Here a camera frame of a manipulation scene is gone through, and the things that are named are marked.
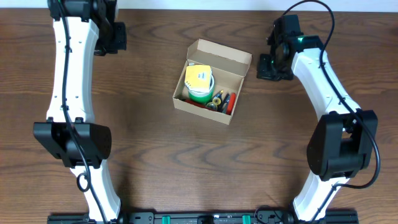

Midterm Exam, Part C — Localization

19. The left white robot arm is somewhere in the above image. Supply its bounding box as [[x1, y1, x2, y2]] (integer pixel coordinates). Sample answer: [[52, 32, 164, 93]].
[[33, 0, 129, 223]]

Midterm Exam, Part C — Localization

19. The green tape roll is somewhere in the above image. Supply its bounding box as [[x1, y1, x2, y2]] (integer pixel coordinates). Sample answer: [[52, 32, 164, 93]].
[[188, 75, 215, 103]]

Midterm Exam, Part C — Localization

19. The orange utility knife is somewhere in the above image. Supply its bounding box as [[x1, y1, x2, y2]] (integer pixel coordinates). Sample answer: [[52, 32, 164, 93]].
[[182, 99, 217, 111]]

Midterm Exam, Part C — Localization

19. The yellow sticky note pad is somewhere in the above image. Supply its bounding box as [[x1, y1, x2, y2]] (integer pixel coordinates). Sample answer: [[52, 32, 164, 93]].
[[184, 65, 212, 92]]

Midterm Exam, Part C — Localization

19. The cardboard box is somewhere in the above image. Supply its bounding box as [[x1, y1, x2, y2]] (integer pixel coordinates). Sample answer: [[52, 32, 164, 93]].
[[172, 39, 252, 124]]

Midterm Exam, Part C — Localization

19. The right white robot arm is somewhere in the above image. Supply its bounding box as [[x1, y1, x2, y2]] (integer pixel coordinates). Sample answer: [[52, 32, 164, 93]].
[[257, 14, 381, 223]]

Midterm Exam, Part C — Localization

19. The orange lighter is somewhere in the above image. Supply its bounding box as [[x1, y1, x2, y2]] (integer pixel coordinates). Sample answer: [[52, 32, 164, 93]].
[[226, 93, 236, 115]]

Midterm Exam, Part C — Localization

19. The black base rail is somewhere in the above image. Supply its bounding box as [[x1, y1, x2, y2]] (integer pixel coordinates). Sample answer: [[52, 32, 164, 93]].
[[47, 207, 359, 224]]

